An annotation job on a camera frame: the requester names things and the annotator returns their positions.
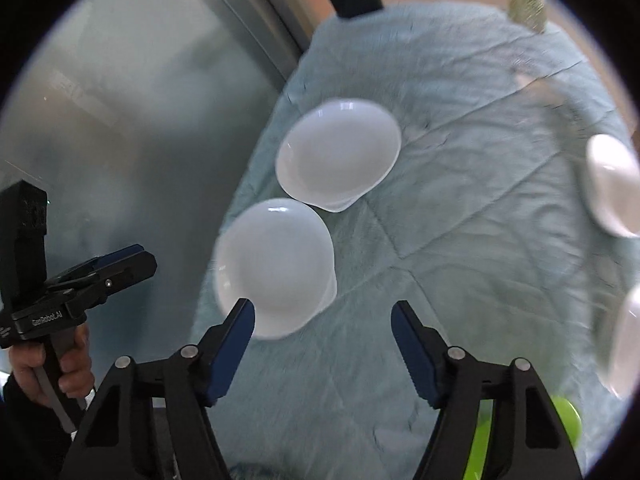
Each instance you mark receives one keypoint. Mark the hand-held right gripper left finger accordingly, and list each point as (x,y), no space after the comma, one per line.
(234,347)

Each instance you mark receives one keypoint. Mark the white bowl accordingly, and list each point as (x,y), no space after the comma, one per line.
(612,185)
(340,155)
(626,345)

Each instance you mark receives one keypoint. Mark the person's left forearm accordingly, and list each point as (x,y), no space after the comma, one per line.
(25,435)

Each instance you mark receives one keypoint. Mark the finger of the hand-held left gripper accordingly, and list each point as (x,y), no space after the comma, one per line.
(122,254)
(131,269)

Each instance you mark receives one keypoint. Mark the teal quilted blanket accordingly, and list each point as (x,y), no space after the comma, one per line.
(450,260)

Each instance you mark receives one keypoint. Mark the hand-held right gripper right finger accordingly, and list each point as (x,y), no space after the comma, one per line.
(414,352)

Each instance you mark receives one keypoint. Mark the green plastic container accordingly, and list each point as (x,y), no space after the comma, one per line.
(568,417)

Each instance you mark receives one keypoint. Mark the person's left hand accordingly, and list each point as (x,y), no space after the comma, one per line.
(77,365)

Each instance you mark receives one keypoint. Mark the white plate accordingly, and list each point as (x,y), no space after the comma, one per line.
(275,270)

